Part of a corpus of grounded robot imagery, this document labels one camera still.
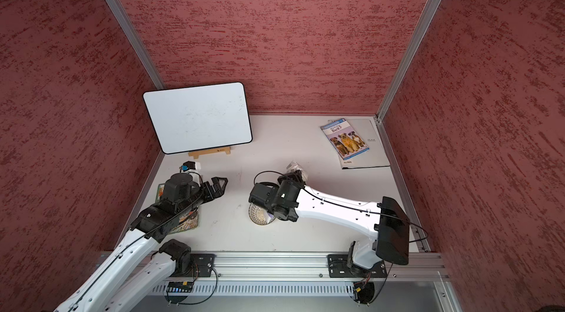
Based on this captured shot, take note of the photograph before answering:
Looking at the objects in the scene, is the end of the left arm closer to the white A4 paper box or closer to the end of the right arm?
the end of the right arm

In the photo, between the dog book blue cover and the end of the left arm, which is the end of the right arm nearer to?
the end of the left arm

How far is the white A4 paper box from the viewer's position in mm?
1022

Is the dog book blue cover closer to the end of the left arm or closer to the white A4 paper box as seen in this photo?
the white A4 paper box

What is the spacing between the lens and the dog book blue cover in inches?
41.5

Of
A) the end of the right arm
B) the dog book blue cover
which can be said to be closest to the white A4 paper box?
the dog book blue cover

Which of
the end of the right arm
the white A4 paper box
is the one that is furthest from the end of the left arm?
the white A4 paper box

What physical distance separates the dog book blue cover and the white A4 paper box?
15 mm

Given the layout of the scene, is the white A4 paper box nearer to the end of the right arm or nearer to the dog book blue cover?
the dog book blue cover
